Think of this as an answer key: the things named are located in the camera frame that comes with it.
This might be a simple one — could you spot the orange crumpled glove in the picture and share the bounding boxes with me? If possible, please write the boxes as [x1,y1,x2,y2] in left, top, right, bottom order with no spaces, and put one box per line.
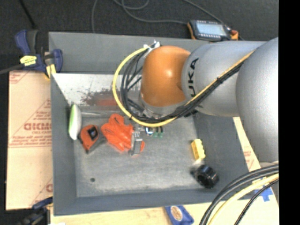
[100,113,146,153]

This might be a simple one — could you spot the yellow toy block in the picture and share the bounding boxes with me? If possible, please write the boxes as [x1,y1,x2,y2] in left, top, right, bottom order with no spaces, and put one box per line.
[190,138,207,161]

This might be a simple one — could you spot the orange tape measure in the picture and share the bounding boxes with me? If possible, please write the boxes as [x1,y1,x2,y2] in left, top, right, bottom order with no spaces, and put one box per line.
[78,124,106,154]

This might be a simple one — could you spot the white and green oval object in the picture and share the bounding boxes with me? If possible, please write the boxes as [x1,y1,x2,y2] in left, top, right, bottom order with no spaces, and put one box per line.
[68,103,83,141]

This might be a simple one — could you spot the black ring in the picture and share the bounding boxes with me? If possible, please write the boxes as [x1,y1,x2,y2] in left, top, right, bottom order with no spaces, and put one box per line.
[190,164,220,189]

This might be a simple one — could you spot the grey metal bin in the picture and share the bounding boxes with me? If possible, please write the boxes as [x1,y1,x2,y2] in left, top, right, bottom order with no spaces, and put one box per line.
[48,31,261,216]

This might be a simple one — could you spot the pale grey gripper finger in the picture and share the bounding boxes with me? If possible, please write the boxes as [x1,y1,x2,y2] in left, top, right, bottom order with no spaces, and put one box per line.
[128,131,137,156]
[136,131,144,155]

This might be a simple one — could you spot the brown cardboard board red print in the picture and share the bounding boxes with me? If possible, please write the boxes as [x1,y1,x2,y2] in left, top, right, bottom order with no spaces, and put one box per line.
[5,69,262,211]

